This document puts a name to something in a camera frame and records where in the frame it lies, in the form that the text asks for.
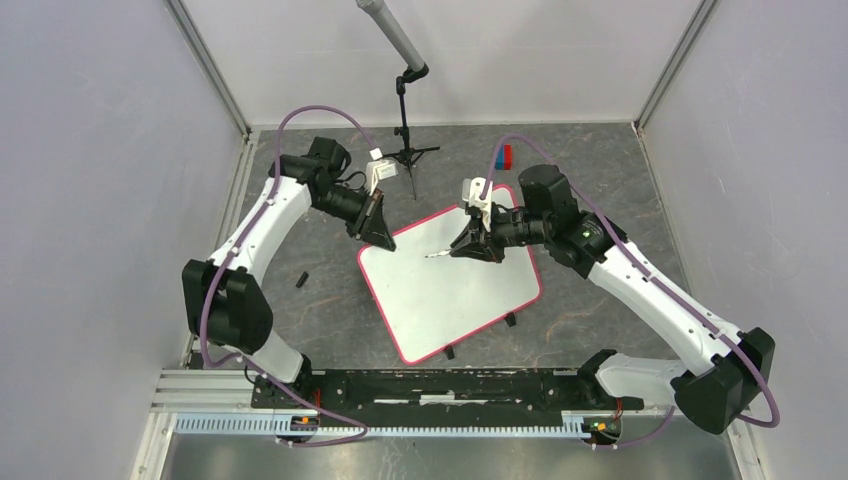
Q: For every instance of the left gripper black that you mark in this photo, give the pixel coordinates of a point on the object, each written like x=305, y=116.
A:
x=370, y=224

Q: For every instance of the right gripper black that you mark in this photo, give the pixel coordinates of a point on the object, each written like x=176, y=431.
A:
x=490, y=253

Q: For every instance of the black white marker pen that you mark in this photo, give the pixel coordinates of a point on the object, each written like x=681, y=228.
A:
x=437, y=254

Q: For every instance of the whiteboard with pink frame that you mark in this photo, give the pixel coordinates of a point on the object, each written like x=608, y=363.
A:
x=428, y=304

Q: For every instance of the black marker cap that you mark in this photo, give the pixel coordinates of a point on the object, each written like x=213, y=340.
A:
x=302, y=280

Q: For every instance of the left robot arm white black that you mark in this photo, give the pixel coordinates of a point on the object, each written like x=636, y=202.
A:
x=224, y=300

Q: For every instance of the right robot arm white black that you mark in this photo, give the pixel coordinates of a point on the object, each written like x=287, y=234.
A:
x=721, y=372

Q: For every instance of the black tripod stand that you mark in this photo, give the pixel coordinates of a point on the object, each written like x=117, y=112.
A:
x=408, y=156

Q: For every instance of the blue red eraser block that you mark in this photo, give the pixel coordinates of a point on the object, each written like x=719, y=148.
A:
x=504, y=158

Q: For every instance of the grey microphone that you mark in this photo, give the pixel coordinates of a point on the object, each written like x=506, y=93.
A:
x=385, y=20

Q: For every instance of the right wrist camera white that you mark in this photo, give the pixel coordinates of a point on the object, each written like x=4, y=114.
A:
x=476, y=194

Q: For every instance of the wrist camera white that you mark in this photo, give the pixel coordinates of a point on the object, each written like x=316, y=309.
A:
x=379, y=168
x=476, y=194

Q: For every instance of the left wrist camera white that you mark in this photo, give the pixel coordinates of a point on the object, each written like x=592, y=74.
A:
x=379, y=168

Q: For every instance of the white slotted cable duct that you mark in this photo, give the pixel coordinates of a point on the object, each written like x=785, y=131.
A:
x=287, y=425

